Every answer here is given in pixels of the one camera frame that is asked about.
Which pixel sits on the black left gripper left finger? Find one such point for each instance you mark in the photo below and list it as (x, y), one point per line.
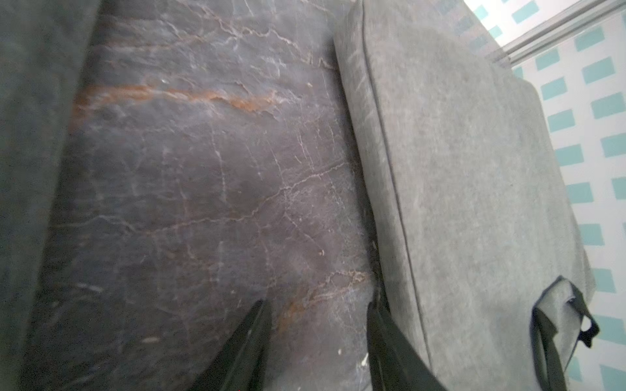
(241, 363)

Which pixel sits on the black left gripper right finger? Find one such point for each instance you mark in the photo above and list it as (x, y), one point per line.
(393, 363)

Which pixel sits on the grey laptop bag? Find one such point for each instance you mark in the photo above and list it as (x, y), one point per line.
(43, 50)
(482, 261)

